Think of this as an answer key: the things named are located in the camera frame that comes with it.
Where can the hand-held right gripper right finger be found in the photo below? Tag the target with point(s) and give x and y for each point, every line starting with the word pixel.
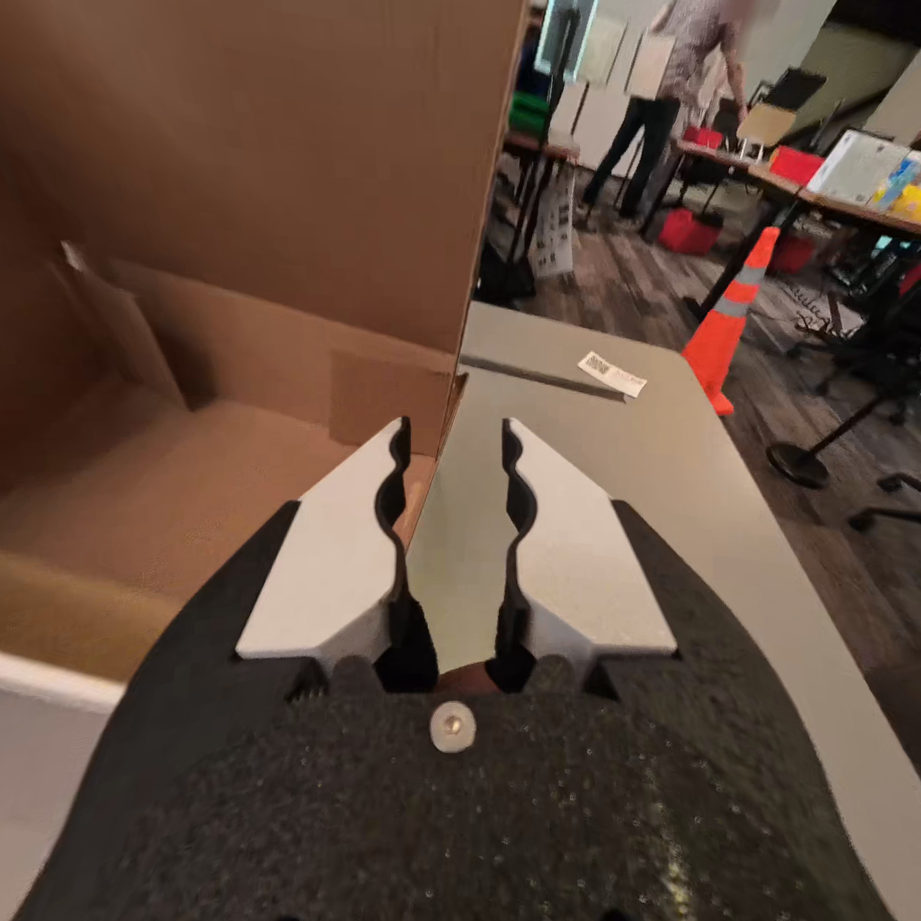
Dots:
pixel 590 568

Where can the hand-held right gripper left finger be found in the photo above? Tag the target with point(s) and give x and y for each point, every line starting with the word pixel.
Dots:
pixel 331 575

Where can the white cardboard box brown inside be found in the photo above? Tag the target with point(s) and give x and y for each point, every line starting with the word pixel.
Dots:
pixel 252 180

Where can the red box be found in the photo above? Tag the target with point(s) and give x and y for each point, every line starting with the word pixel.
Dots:
pixel 795 165

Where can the colourful printed box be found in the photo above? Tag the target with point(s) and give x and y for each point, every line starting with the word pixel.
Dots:
pixel 901 188

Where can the white barcode sticker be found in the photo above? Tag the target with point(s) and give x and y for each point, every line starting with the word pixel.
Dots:
pixel 611 373

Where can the black round-base stand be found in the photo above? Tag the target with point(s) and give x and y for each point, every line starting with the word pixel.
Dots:
pixel 799 464

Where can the orange traffic cone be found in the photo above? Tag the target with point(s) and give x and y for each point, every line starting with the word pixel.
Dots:
pixel 737 309

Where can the white picture poster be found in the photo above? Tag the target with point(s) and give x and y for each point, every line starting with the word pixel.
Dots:
pixel 552 230

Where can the red plastic bin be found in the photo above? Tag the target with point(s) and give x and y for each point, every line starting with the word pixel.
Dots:
pixel 689 232

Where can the black office chair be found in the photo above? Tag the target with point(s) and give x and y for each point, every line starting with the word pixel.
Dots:
pixel 870 338

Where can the wooden top table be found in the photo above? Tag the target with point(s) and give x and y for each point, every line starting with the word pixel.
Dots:
pixel 849 212

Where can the green plastic bin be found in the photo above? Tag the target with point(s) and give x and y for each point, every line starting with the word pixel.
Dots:
pixel 529 114

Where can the small wooden board stand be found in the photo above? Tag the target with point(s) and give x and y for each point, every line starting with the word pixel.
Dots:
pixel 768 126

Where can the white carton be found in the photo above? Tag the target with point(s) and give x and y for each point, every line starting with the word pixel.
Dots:
pixel 856 169

